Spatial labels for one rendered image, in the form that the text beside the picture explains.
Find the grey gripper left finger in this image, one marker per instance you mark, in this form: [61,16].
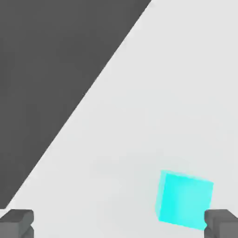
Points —
[16,223]

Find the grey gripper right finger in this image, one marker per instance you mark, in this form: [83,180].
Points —
[221,224]

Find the small cyan cube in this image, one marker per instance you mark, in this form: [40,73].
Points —
[184,200]

